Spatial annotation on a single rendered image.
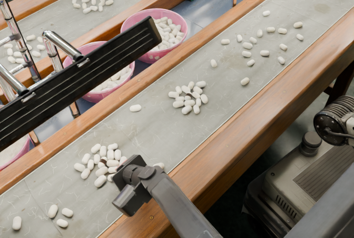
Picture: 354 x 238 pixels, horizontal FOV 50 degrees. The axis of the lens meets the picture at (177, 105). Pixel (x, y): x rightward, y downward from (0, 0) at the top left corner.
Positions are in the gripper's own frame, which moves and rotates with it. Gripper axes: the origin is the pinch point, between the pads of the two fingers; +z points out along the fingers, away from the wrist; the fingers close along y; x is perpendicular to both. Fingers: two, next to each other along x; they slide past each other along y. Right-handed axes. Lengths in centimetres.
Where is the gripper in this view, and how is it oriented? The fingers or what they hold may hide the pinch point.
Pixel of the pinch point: (118, 170)
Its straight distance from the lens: 114.3
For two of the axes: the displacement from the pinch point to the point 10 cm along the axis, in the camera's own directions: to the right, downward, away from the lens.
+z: -5.2, 0.2, 8.5
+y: -6.9, 5.7, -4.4
